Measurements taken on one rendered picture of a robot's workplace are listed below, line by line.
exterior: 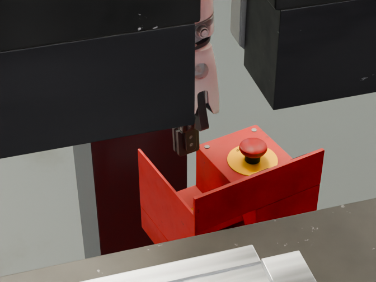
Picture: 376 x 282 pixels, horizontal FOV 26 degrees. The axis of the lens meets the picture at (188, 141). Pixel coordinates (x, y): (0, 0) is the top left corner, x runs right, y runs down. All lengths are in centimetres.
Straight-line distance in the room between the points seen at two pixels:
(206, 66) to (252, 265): 33
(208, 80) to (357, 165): 146
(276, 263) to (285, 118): 189
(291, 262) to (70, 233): 152
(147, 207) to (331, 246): 35
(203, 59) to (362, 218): 27
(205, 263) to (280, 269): 8
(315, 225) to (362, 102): 178
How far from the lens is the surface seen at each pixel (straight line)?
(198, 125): 103
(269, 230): 92
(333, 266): 89
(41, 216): 225
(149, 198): 116
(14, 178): 239
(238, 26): 61
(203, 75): 101
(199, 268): 75
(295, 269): 70
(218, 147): 119
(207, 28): 98
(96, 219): 156
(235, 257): 76
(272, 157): 117
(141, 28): 51
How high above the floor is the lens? 151
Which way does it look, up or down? 38 degrees down
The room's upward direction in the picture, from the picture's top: straight up
